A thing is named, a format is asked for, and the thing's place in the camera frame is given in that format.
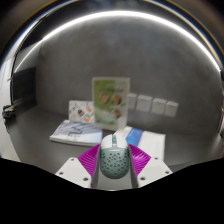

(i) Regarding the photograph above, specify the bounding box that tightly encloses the grey striped book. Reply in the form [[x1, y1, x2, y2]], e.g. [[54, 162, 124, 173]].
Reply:
[[49, 119, 104, 147]]

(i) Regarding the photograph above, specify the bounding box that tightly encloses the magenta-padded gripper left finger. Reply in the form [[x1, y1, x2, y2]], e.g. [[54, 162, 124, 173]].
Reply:
[[54, 143, 102, 189]]

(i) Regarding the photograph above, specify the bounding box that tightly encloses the green and white perforated mouse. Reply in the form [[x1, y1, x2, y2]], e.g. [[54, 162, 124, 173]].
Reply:
[[99, 133, 130, 180]]

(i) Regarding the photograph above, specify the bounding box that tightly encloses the green menu sign stand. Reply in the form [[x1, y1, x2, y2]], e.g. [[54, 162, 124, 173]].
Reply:
[[91, 76, 131, 132]]

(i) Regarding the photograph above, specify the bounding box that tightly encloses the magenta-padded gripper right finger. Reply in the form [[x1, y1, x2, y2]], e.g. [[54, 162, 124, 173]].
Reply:
[[127, 143, 173, 188]]

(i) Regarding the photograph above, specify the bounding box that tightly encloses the white book with blue band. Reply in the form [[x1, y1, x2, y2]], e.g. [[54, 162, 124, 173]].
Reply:
[[114, 125, 167, 161]]

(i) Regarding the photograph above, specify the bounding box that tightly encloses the small white sticker card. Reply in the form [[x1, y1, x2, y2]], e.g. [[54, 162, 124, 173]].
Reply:
[[68, 99, 96, 124]]

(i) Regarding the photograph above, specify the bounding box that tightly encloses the black bag with strap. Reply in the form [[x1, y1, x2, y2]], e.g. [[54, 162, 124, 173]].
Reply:
[[1, 66, 37, 126]]

